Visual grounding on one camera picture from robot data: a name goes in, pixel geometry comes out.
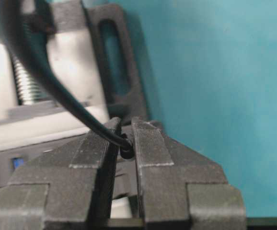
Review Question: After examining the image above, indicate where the black multi-port USB hub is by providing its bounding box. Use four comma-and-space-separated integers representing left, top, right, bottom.
0, 135, 137, 199

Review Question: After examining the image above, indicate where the dark grey bench vise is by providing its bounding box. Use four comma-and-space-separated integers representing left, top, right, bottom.
0, 0, 148, 151

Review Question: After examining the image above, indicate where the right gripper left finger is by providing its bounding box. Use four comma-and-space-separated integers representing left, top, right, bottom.
0, 116, 122, 230

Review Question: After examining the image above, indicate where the black USB cable with plug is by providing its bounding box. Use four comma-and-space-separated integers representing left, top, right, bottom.
0, 0, 135, 160

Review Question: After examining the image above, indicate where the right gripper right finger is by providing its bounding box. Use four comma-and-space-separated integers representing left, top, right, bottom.
131, 117, 246, 230

